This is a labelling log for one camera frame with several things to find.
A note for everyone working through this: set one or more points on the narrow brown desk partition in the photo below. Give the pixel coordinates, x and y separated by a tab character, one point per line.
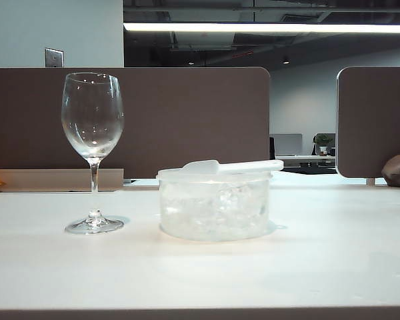
373	123

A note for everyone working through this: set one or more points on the grey wall switch plate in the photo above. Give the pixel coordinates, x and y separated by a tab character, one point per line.
54	57

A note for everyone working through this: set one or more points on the long ceiling light strip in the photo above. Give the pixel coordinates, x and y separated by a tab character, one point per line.
253	27

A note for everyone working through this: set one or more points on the clear round plastic container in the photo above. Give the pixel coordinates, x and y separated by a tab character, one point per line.
173	206

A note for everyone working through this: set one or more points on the grey background desk screen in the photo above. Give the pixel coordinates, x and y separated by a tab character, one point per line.
288	144

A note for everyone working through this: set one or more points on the clear wine glass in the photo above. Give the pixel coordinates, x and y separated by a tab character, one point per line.
92	151

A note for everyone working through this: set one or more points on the brown crumpled bag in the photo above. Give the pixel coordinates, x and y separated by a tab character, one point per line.
396	170

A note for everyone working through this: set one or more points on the wide brown desk partition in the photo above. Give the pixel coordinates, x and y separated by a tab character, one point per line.
186	120

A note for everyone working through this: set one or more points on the beige partition foot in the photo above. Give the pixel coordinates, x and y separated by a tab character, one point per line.
370	181

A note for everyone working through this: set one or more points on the white background desk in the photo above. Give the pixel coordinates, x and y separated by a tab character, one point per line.
306	160

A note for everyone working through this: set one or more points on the white plastic ice shovel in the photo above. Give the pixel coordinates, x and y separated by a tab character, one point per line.
253	166

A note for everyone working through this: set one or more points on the ice cubes pile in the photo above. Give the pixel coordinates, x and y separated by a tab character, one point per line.
216	210

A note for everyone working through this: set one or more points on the green potted plant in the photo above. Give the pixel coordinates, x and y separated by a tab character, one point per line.
323	141

